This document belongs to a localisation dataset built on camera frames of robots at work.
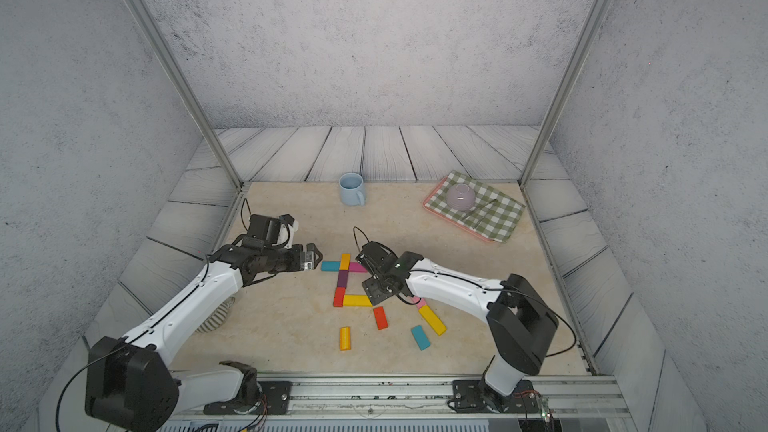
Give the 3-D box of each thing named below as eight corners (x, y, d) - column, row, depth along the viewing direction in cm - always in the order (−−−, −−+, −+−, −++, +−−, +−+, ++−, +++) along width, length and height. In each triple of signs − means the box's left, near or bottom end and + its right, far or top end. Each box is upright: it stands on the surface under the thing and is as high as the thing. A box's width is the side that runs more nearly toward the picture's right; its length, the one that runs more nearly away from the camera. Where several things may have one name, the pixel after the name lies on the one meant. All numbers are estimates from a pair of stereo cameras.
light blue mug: (339, 209, 114) (336, 195, 108) (343, 186, 122) (340, 172, 116) (364, 209, 114) (362, 195, 108) (366, 186, 122) (364, 172, 116)
